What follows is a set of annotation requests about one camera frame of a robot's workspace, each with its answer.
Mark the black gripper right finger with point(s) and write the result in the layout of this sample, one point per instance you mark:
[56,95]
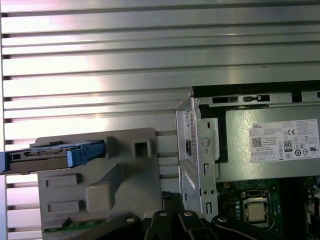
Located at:
[192,225]

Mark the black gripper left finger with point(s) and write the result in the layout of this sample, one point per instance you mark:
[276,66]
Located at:
[157,225]

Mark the hard disk in blue carrier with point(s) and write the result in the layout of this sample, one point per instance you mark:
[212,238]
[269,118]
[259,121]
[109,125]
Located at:
[50,160]

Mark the green motherboard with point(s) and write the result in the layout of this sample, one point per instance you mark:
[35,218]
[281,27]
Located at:
[230,200]

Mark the grey plastic parts rack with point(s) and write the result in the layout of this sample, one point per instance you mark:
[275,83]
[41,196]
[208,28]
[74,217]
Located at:
[140,180]

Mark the silver CPU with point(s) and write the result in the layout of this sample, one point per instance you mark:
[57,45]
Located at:
[255,212]

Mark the CPU socket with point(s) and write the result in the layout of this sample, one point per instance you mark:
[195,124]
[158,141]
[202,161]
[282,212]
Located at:
[252,196]

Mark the black open PC case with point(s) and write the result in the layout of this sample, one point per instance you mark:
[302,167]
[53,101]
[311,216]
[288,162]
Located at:
[197,150]

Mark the green RAM stick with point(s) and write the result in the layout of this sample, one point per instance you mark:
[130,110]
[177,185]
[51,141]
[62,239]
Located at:
[80,224]

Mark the grey power supply unit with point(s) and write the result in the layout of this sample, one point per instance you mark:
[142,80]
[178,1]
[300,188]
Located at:
[240,120]

